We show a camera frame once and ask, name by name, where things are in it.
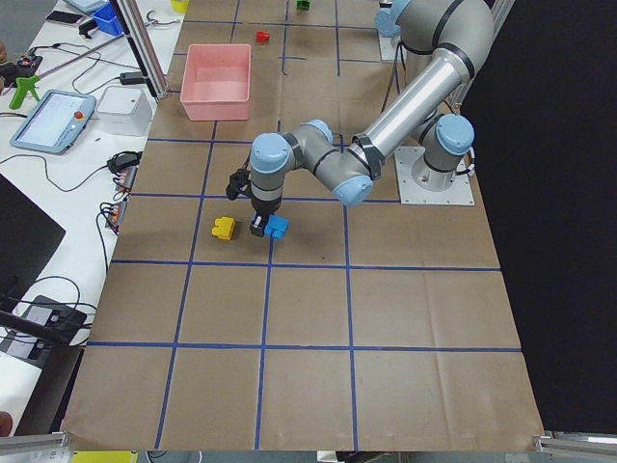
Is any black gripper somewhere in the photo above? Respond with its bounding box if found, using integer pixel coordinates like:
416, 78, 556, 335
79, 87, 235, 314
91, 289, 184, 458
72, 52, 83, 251
250, 197, 282, 237

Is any blue toy block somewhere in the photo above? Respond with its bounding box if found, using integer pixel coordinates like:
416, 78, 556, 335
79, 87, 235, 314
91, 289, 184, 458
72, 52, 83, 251
264, 214, 289, 240

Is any red toy block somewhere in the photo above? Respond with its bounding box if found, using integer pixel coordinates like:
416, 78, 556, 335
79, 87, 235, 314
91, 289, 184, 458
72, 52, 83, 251
255, 30, 271, 44

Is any green toy block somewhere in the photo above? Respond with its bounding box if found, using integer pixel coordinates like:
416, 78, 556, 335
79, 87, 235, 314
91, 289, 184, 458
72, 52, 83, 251
296, 0, 311, 11

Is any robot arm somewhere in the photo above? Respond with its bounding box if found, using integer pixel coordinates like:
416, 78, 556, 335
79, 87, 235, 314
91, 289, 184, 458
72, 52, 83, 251
244, 0, 495, 239

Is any pink plastic box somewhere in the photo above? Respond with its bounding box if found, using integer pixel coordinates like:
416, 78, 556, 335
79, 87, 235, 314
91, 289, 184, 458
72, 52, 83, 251
180, 43, 252, 122

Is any white box device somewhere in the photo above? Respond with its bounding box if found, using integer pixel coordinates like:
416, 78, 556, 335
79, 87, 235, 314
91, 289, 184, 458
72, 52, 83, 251
96, 86, 152, 137

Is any yellow toy block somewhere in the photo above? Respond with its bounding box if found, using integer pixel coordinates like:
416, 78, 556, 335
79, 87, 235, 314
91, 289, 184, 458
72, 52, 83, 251
211, 216, 238, 241

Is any black power adapter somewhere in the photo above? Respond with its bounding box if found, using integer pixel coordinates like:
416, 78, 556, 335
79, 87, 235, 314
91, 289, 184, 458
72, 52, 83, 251
119, 71, 145, 86

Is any teach pendant tablet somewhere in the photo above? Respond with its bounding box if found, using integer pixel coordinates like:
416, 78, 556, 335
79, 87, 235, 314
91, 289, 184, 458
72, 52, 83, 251
10, 90, 97, 155

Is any blue plastic bin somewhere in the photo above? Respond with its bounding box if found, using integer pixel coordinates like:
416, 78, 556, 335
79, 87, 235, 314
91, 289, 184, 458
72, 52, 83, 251
92, 4, 124, 37

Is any green clamp tool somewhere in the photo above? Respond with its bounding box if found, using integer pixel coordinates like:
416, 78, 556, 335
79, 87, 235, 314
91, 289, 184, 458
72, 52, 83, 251
9, 75, 40, 110

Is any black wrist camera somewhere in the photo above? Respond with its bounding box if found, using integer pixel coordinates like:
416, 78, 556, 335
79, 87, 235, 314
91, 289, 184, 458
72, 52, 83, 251
226, 168, 253, 201

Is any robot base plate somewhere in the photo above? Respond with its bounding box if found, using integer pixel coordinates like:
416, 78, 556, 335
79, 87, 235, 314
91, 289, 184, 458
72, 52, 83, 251
393, 147, 475, 206

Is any aluminium frame post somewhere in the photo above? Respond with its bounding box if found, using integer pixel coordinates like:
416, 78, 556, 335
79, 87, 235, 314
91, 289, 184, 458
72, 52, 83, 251
110, 0, 169, 101

